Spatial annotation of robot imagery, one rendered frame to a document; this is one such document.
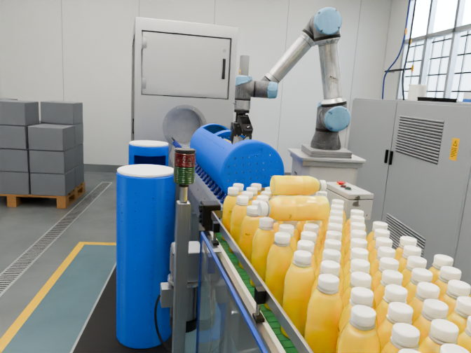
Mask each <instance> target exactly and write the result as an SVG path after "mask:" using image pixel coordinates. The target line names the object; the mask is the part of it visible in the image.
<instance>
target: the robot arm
mask: <svg viewBox="0 0 471 353"><path fill-rule="evenodd" d="M341 25H342V17H341V14H340V12H338V11H337V10H336V9H335V8H332V7H326V8H321V9H320V10H319V11H318V12H317V13H315V14H314V15H313V16H312V18H311V19H310V20H309V22H308V24H307V25H306V26H305V27H304V28H303V30H302V31H301V35H300V37H299V38H298V39H297V40H296V41H295V42H294V43H293V44H292V45H291V46H290V48H289V49H288V50H287V51H286V52H285V54H284V55H283V56H282V57H281V58H280V59H279V60H278V61H277V62H276V63H275V64H274V65H273V67H272V68H271V69H270V70H269V71H268V73H267V74H266V75H265V76H264V77H263V78H262V79H261V80H260V81H253V80H252V77H251V76H237V77H236V80H235V100H234V103H233V104H234V112H236V114H235V122H231V126H232V129H231V143H232V144H235V143H237V142H238V141H239V138H237V137H236V135H237V136H238V137H239V136H240V135H243V136H244V137H245V138H244V139H243V140H247V139H252V133H253V127H252V124H251V122H250V118H249V116H248V115H245V114H246V113H250V110H249V109H250V104H251V97H258V98H269V99H275V98H276V97H277V95H278V83H279V82H280V81H281V80H282V79H283V78H284V77H285V76H286V75H287V73H288V72H289V71H290V70H291V69H292V68H293V67H294V65H295V64H296V63H297V62H298V61H299V60H300V59H301V58H302V57H303V56H304V55H305V54H306V53H307V52H308V50H309V49H310V48H311V47H312V46H316V45H318V49H319V56H320V69H321V76H322V89H323V97H324V99H323V101H322V102H319V103H318V107H317V118H316V125H315V134H314V135H313V138H312V140H311V143H310V147H311V148H316V149H321V150H329V151H335V150H340V149H341V142H340V138H339V131H342V130H344V129H346V128H347V126H348V125H349V123H350V112H349V110H348V108H347V100H346V99H345V98H343V93H342V84H341V70H340V62H339V47H338V42H339V40H340V39H341V30H340V28H341Z"/></svg>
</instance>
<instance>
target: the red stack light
mask: <svg viewBox="0 0 471 353"><path fill-rule="evenodd" d="M174 166H175V167H195V166H196V153H192V154H183V153H175V152H174Z"/></svg>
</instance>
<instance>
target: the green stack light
mask: <svg viewBox="0 0 471 353"><path fill-rule="evenodd" d="M195 172H196V167H175V166H174V169H173V182H174V183H176V184H183V185H188V184H194V183H195V174H196V173H195Z"/></svg>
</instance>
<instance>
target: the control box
mask: <svg viewBox="0 0 471 353"><path fill-rule="evenodd" d="M326 184H327V187H326V190H325V191H326V192H327V199H328V201H329V206H330V208H331V205H332V200H334V199H338V200H343V201H344V204H343V209H344V211H345V213H346V220H348V219H350V211H351V210H352V209H358V210H362V211H363V212H364V216H363V217H364V220H365V221H366V220H370V219H371V208H372V202H373V198H374V194H373V193H370V192H368V191H365V190H363V189H361V188H358V187H357V186H354V185H352V184H349V183H347V182H346V184H345V185H346V186H350V187H351V186H352V187H351V190H347V189H345V188H344V187H341V185H339V184H338V183H336V182H326ZM355 188H357V189H355Z"/></svg>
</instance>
